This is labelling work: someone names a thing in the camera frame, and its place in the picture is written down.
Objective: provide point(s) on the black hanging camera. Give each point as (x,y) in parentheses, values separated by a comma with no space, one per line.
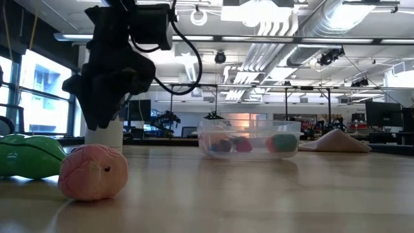
(330,56)
(220,57)
(360,83)

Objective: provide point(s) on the clear plastic tupperware container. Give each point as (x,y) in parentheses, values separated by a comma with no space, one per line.
(252,154)

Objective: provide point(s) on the snake plant in white pot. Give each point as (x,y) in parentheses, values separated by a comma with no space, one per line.
(103,139)

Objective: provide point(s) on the pink wrinkled toy produce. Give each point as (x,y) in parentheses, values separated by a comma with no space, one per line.
(90,173)

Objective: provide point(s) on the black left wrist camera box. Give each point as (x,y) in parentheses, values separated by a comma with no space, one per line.
(152,26)

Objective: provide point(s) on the long linear light fixture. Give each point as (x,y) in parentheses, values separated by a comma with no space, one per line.
(242,38)

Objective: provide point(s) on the red toy strawberry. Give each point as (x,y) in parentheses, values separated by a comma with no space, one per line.
(243,145)

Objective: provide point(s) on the black metal rig frame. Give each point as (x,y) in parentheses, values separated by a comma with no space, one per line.
(207,85)
(307,87)

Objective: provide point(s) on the black chair armrest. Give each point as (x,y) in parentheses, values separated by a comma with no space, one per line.
(22,118)

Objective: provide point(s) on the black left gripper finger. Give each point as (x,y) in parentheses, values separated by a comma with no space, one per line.
(92,100)
(114,97)

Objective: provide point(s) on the small dark monitor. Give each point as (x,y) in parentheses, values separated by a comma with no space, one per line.
(358,117)

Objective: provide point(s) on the green toy pea pod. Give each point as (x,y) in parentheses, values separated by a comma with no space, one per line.
(29,157)

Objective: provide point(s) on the dark red toy cherry pair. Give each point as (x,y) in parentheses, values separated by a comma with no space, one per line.
(225,145)

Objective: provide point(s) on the wide black computer monitor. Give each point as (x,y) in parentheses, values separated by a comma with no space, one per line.
(383,114)

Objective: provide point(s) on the beige folded cloth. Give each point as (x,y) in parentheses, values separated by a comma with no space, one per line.
(336,142)

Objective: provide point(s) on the black background robot arm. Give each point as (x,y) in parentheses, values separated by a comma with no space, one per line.
(166,121)
(338,124)
(213,115)

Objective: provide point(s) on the silver ventilation duct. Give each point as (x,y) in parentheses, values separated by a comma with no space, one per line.
(323,22)

